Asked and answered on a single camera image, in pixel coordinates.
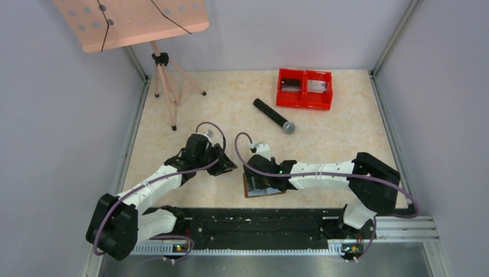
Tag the pink music stand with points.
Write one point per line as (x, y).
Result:
(110, 24)

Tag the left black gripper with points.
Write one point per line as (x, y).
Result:
(226, 165)

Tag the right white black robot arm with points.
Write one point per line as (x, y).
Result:
(374, 184)

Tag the red plastic bin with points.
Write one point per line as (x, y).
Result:
(290, 88)
(318, 93)

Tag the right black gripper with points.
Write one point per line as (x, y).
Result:
(258, 183)

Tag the left red plastic bin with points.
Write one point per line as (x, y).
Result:
(290, 88)

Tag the black handheld microphone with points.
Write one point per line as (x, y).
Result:
(287, 126)

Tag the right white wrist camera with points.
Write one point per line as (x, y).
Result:
(261, 149)

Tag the right red plastic bin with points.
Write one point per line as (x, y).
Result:
(318, 93)

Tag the brown leather card holder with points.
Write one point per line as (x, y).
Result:
(251, 191)

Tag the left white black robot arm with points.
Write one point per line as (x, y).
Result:
(119, 222)

